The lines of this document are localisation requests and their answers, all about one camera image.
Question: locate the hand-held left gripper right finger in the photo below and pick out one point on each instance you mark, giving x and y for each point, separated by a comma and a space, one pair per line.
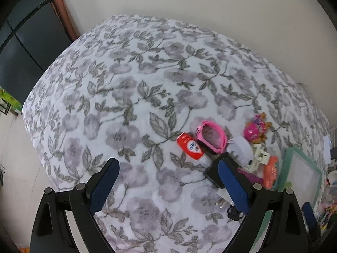
234, 187

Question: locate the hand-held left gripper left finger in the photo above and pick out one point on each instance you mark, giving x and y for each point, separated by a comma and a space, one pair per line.
101, 187

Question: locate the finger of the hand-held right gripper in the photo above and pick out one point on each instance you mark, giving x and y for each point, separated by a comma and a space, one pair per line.
310, 216

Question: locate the magenta plastic comb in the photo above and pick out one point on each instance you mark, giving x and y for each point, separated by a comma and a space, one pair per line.
247, 175

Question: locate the small silver metal piece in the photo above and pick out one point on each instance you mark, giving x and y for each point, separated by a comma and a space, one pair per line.
223, 201

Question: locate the small black box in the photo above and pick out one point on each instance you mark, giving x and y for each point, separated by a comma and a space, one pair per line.
212, 175

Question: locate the small black toy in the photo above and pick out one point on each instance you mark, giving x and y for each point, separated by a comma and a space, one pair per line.
234, 213

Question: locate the cream square plastic block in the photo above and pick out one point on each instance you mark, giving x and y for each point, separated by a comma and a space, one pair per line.
260, 160

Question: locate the orange plastic toy piece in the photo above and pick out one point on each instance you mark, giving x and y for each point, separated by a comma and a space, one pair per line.
271, 175

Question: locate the white tape roll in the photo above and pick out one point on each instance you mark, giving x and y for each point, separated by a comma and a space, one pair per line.
241, 149

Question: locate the pink toy puppy figure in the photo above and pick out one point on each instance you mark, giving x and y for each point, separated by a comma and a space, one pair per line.
251, 131

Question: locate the orange red tube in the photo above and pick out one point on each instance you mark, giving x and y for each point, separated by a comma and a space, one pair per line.
189, 146

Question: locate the pink wrist watch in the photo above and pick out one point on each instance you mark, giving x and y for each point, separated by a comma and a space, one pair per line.
201, 135

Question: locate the colourful clutter pile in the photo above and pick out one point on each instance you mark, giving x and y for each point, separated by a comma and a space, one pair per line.
329, 203

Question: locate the floral grey white blanket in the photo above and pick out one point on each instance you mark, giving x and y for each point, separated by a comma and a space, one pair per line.
131, 97

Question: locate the green printed box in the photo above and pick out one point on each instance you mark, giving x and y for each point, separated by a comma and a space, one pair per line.
10, 98

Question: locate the dark wardrobe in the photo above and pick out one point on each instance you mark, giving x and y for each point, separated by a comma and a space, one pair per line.
26, 58

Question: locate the brown wooden frame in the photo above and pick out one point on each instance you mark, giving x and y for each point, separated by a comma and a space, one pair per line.
65, 18

